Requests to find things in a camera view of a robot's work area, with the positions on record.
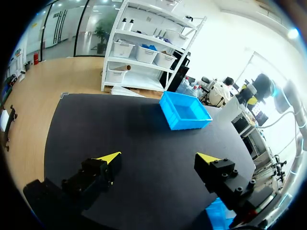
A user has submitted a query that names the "blue plastic bin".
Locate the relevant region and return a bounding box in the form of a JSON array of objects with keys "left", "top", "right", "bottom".
[
  {"left": 159, "top": 91, "right": 213, "bottom": 131},
  {"left": 205, "top": 197, "right": 237, "bottom": 229}
]

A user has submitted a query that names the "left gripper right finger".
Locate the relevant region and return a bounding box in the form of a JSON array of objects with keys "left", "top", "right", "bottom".
[{"left": 193, "top": 152, "right": 255, "bottom": 216}]

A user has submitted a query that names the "person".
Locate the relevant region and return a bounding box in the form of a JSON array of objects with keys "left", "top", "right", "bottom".
[{"left": 208, "top": 77, "right": 235, "bottom": 107}]

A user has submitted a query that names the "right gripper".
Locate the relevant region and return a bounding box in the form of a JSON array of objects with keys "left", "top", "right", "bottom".
[{"left": 235, "top": 83, "right": 259, "bottom": 106}]

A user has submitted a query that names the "white cable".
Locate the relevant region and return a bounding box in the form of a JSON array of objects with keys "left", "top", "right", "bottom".
[{"left": 260, "top": 109, "right": 298, "bottom": 130}]

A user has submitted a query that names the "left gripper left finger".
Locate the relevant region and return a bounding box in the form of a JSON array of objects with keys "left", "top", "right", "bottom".
[{"left": 60, "top": 151, "right": 122, "bottom": 211}]

